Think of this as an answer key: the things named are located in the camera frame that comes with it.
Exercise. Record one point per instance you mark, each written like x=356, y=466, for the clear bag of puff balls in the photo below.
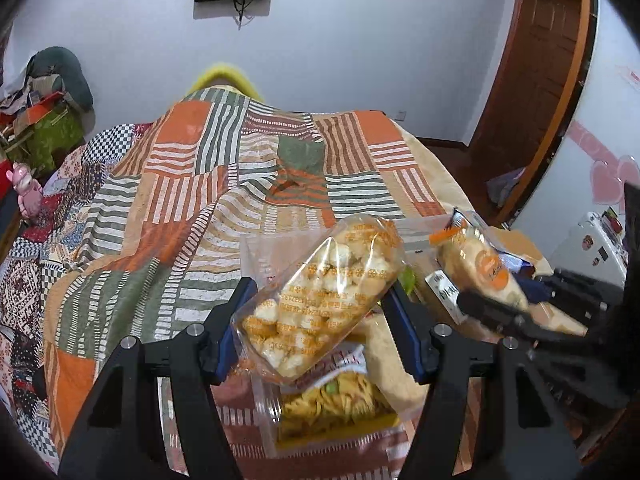
x=320, y=295

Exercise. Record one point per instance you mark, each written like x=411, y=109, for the checkered patchwork quilt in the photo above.
x=30, y=280

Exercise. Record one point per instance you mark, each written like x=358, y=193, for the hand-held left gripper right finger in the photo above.
x=406, y=330

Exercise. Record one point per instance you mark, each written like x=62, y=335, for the green box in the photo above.
x=50, y=132

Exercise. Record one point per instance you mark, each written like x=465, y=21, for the red and yellow snack bag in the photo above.
x=335, y=400

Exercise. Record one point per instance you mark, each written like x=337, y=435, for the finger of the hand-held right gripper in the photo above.
x=575, y=287
x=500, y=316

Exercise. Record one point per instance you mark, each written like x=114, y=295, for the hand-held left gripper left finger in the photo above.
x=226, y=355

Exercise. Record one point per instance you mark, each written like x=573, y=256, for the striped patchwork blanket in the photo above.
x=200, y=185

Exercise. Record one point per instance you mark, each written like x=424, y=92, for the yellow pillow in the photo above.
x=220, y=77

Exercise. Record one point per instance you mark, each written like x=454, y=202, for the grey cloth on floor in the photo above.
x=505, y=185

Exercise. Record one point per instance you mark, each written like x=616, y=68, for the wooden door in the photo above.
x=540, y=60

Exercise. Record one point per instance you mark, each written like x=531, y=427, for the pile of clutter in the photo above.
x=27, y=97

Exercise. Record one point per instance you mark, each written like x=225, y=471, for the blue snack bag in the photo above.
x=516, y=264

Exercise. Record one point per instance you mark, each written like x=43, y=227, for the small white fridge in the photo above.
x=600, y=240

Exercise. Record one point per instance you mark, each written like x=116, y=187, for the pink rabbit toy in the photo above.
x=27, y=192

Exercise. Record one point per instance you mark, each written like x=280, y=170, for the brown biscuit pack white label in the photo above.
x=442, y=292

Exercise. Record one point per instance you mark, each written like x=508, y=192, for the green jelly cup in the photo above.
x=408, y=280

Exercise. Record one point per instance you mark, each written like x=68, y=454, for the pink heart wall sticker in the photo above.
x=605, y=175

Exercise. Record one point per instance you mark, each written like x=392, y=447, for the orange-edged rice cracker pack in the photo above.
x=480, y=260

